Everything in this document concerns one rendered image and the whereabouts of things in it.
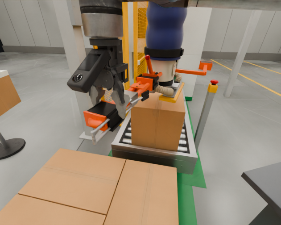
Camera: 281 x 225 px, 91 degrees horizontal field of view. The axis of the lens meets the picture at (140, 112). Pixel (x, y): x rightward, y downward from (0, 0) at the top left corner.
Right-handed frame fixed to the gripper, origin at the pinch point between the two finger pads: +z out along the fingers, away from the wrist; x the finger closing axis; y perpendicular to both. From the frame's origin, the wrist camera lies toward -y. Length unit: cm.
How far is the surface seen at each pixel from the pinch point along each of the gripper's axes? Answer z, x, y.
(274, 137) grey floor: 121, -151, 216
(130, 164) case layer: 67, 11, 33
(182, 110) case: 27, -16, 61
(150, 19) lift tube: -27, 7, 50
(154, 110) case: 28, 3, 55
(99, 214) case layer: 67, 12, -4
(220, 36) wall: 0, -67, 1004
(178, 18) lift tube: -27, -7, 52
